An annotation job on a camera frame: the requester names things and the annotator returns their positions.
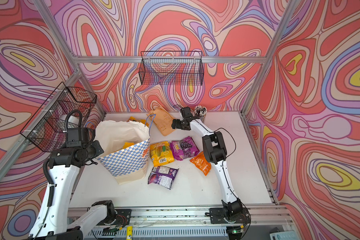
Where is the tan snack bag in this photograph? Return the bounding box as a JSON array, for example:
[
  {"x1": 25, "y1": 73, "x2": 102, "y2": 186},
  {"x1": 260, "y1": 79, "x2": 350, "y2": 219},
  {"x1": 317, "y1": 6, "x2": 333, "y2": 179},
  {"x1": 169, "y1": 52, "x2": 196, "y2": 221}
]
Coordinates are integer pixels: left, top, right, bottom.
[{"x1": 147, "y1": 107, "x2": 175, "y2": 136}]

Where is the purple grape snack bag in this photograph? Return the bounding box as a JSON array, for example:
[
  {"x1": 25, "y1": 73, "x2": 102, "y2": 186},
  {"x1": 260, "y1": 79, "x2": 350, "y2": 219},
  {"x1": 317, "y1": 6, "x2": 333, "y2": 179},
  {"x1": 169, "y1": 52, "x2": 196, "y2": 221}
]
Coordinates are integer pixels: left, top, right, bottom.
[{"x1": 170, "y1": 136, "x2": 200, "y2": 161}]

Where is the yellow mango snack bag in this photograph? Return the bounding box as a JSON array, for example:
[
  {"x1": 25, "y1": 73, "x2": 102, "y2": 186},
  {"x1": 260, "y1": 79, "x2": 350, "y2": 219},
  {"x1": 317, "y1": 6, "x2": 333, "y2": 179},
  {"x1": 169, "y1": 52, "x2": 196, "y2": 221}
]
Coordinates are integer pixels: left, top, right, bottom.
[{"x1": 150, "y1": 141, "x2": 175, "y2": 167}]

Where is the orange snack bag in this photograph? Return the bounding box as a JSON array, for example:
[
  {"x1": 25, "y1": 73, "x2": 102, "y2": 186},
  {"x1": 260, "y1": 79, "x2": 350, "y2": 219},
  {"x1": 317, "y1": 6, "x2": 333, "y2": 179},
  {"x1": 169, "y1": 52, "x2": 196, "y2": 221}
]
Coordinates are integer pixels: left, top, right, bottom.
[{"x1": 190, "y1": 152, "x2": 212, "y2": 176}]

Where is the checkered paper bag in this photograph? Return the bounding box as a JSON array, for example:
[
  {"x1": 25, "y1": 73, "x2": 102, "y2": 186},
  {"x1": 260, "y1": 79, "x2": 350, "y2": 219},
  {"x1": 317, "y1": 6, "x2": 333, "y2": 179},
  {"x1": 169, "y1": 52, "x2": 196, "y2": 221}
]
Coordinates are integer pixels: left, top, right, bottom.
[{"x1": 95, "y1": 117, "x2": 153, "y2": 185}]

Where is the yellow jelly snack bag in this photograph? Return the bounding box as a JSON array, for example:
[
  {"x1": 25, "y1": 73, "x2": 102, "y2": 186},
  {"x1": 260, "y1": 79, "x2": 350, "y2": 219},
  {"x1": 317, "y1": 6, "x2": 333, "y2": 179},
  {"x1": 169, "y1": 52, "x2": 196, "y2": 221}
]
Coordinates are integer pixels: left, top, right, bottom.
[{"x1": 122, "y1": 142, "x2": 135, "y2": 149}]

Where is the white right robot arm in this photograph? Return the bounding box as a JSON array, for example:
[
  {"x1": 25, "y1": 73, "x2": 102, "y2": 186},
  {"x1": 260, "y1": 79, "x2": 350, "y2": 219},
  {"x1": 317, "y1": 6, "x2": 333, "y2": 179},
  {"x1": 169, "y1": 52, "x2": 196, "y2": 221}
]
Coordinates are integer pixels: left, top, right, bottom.
[{"x1": 172, "y1": 107, "x2": 243, "y2": 223}]

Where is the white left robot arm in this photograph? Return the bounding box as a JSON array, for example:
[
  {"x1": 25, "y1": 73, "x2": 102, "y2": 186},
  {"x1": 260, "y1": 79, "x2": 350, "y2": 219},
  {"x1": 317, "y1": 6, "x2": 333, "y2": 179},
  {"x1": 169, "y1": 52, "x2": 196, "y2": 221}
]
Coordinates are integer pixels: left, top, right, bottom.
[{"x1": 28, "y1": 128, "x2": 117, "y2": 240}]

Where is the small yellow snack bag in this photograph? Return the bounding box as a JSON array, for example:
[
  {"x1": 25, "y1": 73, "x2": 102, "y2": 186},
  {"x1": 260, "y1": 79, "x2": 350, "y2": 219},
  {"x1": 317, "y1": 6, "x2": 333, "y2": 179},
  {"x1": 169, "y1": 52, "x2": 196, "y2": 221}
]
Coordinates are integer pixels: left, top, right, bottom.
[{"x1": 128, "y1": 117, "x2": 146, "y2": 125}]

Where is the purple berries snack bag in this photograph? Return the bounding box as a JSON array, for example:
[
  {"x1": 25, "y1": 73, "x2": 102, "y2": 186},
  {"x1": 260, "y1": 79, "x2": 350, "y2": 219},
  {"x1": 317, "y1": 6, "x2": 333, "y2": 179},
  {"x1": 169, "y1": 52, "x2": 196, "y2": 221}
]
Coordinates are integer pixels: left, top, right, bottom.
[{"x1": 148, "y1": 166, "x2": 179, "y2": 190}]

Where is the cup of straws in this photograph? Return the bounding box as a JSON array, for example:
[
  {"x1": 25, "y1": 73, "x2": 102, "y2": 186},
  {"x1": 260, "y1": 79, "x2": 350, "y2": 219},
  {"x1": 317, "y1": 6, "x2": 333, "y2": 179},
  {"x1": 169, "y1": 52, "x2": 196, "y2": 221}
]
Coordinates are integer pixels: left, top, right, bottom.
[{"x1": 194, "y1": 105, "x2": 207, "y2": 122}]

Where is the silver bowl in basket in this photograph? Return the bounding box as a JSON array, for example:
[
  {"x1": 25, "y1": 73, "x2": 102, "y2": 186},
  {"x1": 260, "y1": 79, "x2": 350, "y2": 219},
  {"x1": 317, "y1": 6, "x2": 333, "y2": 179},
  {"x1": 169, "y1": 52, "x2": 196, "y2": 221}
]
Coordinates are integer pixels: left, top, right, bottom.
[{"x1": 60, "y1": 115, "x2": 80, "y2": 126}]

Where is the black wire basket left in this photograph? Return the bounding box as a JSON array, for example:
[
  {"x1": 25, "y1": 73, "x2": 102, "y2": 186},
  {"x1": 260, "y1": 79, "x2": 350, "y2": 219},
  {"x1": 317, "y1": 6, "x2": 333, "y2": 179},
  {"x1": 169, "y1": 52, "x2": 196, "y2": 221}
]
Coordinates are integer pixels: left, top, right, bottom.
[{"x1": 20, "y1": 83, "x2": 97, "y2": 153}]

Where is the black wire basket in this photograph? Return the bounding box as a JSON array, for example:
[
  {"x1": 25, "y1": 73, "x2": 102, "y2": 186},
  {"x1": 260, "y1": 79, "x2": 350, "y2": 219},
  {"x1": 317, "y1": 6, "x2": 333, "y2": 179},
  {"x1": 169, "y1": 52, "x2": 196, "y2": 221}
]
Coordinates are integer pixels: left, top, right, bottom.
[
  {"x1": 139, "y1": 50, "x2": 205, "y2": 86},
  {"x1": 20, "y1": 83, "x2": 97, "y2": 153}
]

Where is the black wire basket back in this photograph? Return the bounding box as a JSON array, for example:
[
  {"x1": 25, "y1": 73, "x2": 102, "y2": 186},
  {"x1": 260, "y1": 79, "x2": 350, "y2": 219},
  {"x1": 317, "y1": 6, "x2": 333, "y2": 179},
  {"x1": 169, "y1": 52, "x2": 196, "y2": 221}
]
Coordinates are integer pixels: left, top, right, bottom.
[{"x1": 139, "y1": 50, "x2": 205, "y2": 86}]

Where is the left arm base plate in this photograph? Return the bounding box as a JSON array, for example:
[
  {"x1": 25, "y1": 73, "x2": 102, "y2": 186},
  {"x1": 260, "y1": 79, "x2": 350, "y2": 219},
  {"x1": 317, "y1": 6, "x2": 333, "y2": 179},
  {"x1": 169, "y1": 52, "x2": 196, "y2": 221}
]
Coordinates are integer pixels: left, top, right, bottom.
[{"x1": 105, "y1": 209, "x2": 132, "y2": 227}]

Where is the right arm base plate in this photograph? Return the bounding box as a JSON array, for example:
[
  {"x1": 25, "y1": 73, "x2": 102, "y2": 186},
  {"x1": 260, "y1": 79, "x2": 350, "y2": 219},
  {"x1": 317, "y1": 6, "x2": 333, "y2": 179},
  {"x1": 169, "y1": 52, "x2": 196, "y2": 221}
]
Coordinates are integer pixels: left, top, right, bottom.
[{"x1": 205, "y1": 208, "x2": 251, "y2": 225}]

